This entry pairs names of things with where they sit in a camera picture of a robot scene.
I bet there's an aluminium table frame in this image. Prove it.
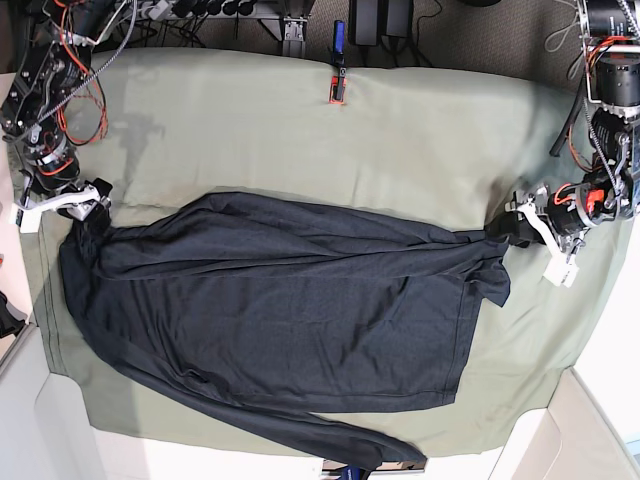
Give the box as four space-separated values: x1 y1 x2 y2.
258 0 315 59

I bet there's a white power strip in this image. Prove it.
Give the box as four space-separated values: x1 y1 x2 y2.
137 0 285 21

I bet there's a white box right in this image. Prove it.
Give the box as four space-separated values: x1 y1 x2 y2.
490 368 639 479

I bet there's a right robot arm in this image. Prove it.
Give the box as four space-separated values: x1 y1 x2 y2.
1 1 139 234

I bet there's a white box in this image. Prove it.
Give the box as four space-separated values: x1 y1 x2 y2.
0 324 109 480
490 368 639 479

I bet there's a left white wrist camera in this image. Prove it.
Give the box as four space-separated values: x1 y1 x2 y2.
543 255 579 288

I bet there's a white box left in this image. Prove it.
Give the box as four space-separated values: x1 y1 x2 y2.
0 324 109 480

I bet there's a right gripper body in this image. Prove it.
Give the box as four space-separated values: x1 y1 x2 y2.
19 178 113 220

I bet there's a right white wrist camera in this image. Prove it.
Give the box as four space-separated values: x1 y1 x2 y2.
8 203 42 234

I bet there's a dark navy long-sleeve shirt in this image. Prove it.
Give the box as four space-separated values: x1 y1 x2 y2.
59 192 510 470

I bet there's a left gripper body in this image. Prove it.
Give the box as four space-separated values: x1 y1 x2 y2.
504 183 595 257

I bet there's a blue top clamp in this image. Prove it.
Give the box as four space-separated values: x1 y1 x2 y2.
329 20 347 105

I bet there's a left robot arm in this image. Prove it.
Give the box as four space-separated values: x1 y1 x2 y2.
485 1 639 261

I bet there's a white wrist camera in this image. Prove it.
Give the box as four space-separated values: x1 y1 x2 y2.
543 255 579 288
8 203 42 234

